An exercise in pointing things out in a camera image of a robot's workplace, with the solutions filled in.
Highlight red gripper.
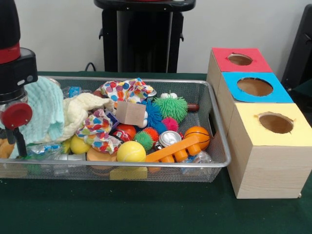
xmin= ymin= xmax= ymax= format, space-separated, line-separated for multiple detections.
xmin=0 ymin=101 xmax=34 ymax=157

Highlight orange plush toy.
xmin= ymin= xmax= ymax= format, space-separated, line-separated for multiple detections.
xmin=0 ymin=137 xmax=17 ymax=159

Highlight mint green cloth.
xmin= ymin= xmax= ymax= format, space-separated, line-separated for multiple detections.
xmin=9 ymin=77 xmax=65 ymax=158

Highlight silver mesh bin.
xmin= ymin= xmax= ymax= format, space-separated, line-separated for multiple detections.
xmin=0 ymin=75 xmax=232 ymax=183

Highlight wooden three-hole box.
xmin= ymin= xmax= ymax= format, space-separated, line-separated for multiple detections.
xmin=206 ymin=47 xmax=312 ymax=200

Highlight cream white cloth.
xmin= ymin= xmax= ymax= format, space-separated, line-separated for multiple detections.
xmin=43 ymin=94 xmax=115 ymax=142

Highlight yellow ball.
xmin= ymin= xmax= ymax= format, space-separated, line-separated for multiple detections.
xmin=116 ymin=140 xmax=147 ymax=163

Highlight polka dot cloth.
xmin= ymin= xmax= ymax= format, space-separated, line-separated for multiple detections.
xmin=99 ymin=78 xmax=156 ymax=108

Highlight beige cardboard block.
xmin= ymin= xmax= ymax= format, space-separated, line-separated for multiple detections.
xmin=115 ymin=100 xmax=147 ymax=128

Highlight pink spiky ball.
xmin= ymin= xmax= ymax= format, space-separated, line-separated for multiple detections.
xmin=162 ymin=117 xmax=179 ymax=132

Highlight green spiky ball toy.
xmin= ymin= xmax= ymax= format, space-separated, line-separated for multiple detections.
xmin=152 ymin=91 xmax=189 ymax=124

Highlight orange toy block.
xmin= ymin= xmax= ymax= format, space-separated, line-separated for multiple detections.
xmin=145 ymin=136 xmax=202 ymax=163

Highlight orange toy basketball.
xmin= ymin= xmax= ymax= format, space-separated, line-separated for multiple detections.
xmin=184 ymin=126 xmax=211 ymax=149

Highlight dark green side tablecloth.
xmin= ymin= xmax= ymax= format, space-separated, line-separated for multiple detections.
xmin=291 ymin=79 xmax=312 ymax=100

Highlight black upright panel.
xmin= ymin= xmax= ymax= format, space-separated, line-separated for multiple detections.
xmin=281 ymin=3 xmax=312 ymax=91

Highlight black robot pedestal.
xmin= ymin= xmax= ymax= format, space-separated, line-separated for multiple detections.
xmin=94 ymin=0 xmax=197 ymax=73

